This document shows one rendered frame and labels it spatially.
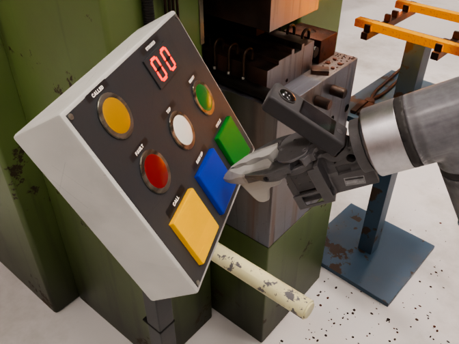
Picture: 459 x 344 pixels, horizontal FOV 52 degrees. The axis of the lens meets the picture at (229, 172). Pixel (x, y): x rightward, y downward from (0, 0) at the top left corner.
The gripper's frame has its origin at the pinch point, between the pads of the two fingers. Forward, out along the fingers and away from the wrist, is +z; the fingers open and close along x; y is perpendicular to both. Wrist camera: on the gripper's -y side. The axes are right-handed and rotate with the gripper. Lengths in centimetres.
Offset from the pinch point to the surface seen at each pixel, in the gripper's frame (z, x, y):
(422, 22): -11, 384, 126
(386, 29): -17, 84, 17
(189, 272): 3.0, -16.1, 3.3
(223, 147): 2.4, 6.3, -1.1
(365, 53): 28, 303, 103
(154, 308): 30.2, -1.9, 23.0
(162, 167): 2.6, -8.9, -8.4
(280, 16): -2.1, 48.7, -6.5
